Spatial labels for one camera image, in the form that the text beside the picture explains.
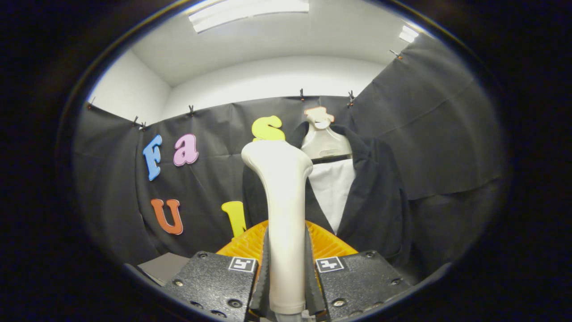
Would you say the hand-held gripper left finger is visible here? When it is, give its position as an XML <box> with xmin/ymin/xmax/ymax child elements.
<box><xmin>162</xmin><ymin>219</ymin><xmax>270</xmax><ymax>322</ymax></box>

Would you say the black jacket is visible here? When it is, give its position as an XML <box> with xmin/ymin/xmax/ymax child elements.
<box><xmin>243</xmin><ymin>122</ymin><xmax>414</xmax><ymax>269</ymax></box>

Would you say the grey cabinet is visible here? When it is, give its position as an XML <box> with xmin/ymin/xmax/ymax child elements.
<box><xmin>137</xmin><ymin>253</ymin><xmax>190</xmax><ymax>287</ymax></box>

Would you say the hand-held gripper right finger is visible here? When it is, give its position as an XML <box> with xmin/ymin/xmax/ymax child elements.
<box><xmin>305</xmin><ymin>220</ymin><xmax>414</xmax><ymax>322</ymax></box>

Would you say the white garment steamer head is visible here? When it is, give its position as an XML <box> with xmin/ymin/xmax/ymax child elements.
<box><xmin>241</xmin><ymin>140</ymin><xmax>313</xmax><ymax>315</ymax></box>

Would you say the white plastic hanger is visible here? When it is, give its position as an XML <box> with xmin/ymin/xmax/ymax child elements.
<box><xmin>300</xmin><ymin>116</ymin><xmax>353</xmax><ymax>161</ymax></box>

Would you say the ceiling light panel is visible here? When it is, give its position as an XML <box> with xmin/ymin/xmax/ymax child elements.
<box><xmin>189</xmin><ymin>0</ymin><xmax>310</xmax><ymax>33</ymax></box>

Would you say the black backdrop cloth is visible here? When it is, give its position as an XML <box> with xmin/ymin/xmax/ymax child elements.
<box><xmin>349</xmin><ymin>34</ymin><xmax>508</xmax><ymax>280</ymax></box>
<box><xmin>74</xmin><ymin>95</ymin><xmax>358</xmax><ymax>269</ymax></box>

